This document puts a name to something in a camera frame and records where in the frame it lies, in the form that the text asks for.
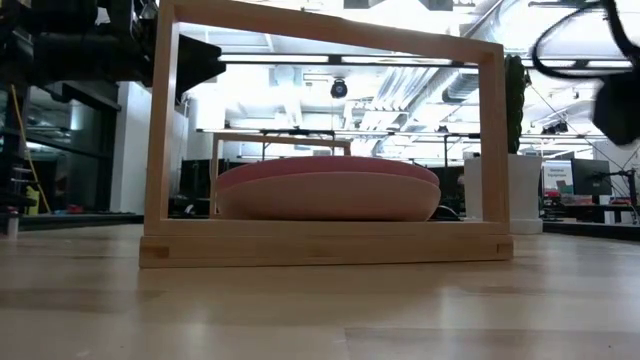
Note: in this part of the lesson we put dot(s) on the light pink plate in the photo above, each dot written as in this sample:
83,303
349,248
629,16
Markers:
325,197

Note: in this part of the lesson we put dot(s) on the green cactus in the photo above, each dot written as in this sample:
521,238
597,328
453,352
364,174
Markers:
515,100

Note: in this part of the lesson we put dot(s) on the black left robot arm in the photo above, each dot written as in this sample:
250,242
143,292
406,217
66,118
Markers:
90,55

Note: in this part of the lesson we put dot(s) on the black background monitor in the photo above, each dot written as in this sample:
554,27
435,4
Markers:
590,177

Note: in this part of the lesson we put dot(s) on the white hexagonal plant pot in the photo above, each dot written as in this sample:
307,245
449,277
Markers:
525,195

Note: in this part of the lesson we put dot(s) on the deep pink plate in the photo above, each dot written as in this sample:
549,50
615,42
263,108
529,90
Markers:
325,164

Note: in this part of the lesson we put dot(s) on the small white container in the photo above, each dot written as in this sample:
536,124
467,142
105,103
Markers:
12,225

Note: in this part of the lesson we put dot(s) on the black overhead camera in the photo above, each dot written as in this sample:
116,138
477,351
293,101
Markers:
339,89

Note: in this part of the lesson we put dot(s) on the wooden slatted shelf rack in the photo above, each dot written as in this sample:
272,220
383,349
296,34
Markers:
325,245

